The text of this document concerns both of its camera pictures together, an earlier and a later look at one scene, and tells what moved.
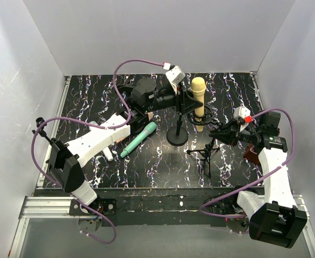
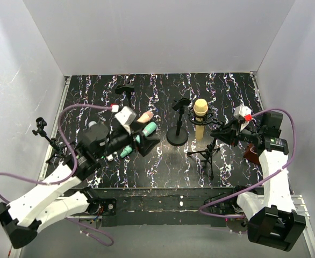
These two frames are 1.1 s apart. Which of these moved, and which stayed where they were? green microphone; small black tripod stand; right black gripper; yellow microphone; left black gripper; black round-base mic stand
Moved: left black gripper; yellow microphone
Stayed: right black gripper; black round-base mic stand; small black tripod stand; green microphone
